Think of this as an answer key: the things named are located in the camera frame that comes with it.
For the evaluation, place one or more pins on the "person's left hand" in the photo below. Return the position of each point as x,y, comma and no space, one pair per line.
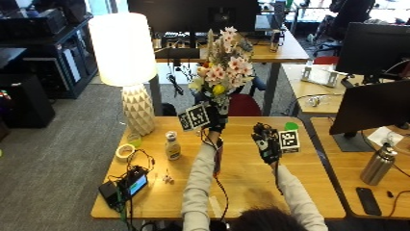
218,119

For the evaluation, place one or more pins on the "person's right hand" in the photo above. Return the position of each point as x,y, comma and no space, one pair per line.
268,146

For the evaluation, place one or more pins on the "pink and white flower bouquet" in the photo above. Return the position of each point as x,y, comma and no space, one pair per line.
227,69

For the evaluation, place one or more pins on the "white marker cube on left glove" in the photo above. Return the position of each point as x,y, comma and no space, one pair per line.
195,117

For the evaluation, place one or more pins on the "white marker cube on glove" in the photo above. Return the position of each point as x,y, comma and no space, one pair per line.
195,117
290,141

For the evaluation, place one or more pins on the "red chair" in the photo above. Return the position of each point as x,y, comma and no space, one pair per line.
244,105

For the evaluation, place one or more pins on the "green round lid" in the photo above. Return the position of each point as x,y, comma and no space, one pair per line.
292,126

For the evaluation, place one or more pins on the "white marker cube on right glove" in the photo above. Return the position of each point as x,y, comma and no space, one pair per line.
290,141

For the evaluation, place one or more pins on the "cream sauce bottle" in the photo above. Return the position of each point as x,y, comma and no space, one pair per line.
172,147

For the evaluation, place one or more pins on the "clear safety glasses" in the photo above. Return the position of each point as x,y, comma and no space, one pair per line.
315,100

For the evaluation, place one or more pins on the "small green cup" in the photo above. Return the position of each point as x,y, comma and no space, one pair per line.
134,140

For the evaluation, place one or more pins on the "white metal stand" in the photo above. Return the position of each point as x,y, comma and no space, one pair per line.
320,75

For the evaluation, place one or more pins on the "small white plastic piece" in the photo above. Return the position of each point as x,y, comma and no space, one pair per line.
168,179

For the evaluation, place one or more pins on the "white tape roll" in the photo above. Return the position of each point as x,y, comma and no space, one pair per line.
125,152

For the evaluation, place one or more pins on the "large black monitor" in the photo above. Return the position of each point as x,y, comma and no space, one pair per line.
372,107

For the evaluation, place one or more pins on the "white paper sheet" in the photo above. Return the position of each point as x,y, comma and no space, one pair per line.
385,136

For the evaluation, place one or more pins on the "black device with lit screen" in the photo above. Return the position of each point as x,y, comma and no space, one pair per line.
136,184

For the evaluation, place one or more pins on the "white table lamp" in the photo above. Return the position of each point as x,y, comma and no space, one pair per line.
125,51

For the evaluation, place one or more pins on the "steel water bottle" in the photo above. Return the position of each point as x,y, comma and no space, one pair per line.
379,166

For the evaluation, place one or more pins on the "wide black monitor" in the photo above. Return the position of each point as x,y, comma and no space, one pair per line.
192,14

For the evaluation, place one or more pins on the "black phone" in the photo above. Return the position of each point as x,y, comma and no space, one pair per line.
369,201

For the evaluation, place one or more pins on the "black box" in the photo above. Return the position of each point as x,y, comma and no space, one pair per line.
110,193

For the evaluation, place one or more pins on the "small black plug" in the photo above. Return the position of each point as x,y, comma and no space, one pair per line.
389,194

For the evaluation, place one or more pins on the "black shelf unit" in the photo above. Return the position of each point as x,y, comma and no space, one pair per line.
55,48

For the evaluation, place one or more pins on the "black cabinet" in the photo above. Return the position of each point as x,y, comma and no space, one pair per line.
25,100

